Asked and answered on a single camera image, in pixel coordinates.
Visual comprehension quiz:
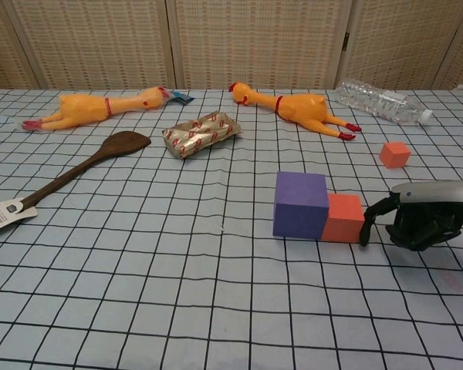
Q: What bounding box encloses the yellow rubber chicken toy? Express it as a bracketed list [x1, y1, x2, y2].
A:
[228, 81, 362, 141]

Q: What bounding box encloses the beige woven folding screen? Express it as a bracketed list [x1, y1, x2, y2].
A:
[0, 0, 463, 97]

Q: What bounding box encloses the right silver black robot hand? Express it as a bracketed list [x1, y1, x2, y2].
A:
[359, 179, 463, 252]

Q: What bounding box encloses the small orange foam cube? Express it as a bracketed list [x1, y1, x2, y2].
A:
[379, 141, 412, 170]

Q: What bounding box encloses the medium orange foam cube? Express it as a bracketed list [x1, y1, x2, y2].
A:
[319, 193, 366, 244]

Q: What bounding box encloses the dark wooden spatula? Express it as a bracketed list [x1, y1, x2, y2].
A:
[0, 130, 152, 243]

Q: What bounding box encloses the yellow rubber chicken in wrapper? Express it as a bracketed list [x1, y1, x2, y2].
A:
[22, 86, 171, 133]

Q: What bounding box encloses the silver red snack packet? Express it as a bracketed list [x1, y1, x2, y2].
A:
[161, 110, 243, 161]

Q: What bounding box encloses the large purple foam cube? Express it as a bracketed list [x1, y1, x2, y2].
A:
[272, 171, 330, 241]

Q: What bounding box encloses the clear plastic water bottle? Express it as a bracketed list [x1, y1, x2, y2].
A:
[334, 79, 434, 126]

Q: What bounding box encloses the white paper spatula label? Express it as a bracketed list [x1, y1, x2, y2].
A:
[0, 195, 38, 237]

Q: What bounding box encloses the blue checkered tablecloth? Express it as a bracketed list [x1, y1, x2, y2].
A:
[0, 89, 463, 370]

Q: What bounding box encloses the blue cardboard hang tag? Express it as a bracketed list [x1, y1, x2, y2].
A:
[165, 91, 196, 105]

